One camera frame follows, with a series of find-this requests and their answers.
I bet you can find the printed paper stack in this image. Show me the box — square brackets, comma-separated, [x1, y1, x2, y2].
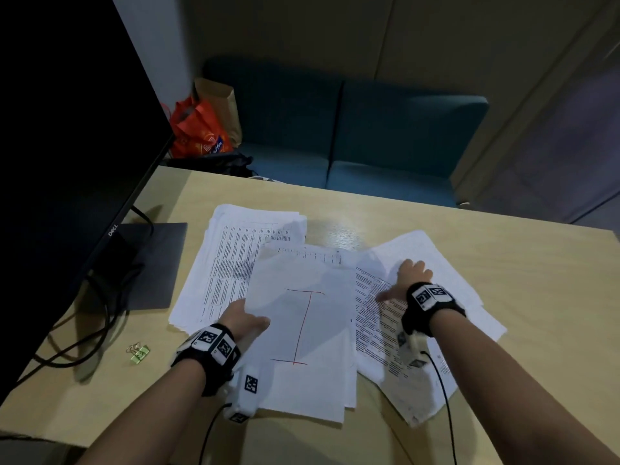
[168, 203, 309, 336]
[354, 230, 508, 428]

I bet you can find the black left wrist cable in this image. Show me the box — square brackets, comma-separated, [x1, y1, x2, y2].
[198, 403, 234, 465]

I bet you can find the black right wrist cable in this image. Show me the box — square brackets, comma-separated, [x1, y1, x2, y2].
[420, 350, 459, 465]

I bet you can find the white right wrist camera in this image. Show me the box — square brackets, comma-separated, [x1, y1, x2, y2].
[397, 331, 432, 369]

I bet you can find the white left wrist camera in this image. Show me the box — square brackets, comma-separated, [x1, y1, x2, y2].
[225, 360, 263, 425]

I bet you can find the black wrist strap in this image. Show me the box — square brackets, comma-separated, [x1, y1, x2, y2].
[400, 282, 467, 337]
[170, 323, 242, 398]

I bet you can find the black monitor stand base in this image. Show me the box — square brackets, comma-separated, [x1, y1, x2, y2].
[80, 222, 188, 313]

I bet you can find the person's right forearm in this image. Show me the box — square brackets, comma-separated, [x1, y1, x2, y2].
[425, 311, 620, 465]

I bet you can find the person's left hand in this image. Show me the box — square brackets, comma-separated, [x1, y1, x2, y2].
[216, 298, 271, 355]

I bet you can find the brown paper bag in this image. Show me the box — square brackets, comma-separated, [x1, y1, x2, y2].
[193, 77, 243, 147]

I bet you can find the orange plastic bag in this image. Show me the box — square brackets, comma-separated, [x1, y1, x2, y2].
[162, 94, 234, 160]

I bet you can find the person's right hand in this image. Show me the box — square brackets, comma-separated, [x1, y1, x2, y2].
[375, 259, 434, 306]

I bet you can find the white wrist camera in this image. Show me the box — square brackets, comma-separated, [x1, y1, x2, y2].
[397, 331, 432, 369]
[225, 360, 263, 425]

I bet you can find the black computer monitor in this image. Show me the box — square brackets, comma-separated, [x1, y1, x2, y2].
[0, 0, 176, 407]

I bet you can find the black right wrist strap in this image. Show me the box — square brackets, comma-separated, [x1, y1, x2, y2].
[400, 282, 467, 337]

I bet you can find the black monitor cable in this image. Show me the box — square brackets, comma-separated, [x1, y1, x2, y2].
[17, 205, 157, 383]

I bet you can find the person's left forearm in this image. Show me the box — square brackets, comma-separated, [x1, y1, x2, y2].
[81, 362, 229, 465]

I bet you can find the teal sofa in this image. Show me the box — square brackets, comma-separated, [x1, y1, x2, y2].
[201, 57, 490, 209]

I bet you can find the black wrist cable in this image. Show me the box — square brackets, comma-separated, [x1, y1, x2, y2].
[420, 350, 459, 465]
[198, 403, 234, 465]

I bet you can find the black left wrist strap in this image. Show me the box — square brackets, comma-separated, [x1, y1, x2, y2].
[170, 323, 242, 398]

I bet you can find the paper stack with red mark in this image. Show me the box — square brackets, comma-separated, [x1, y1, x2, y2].
[243, 244, 359, 425]

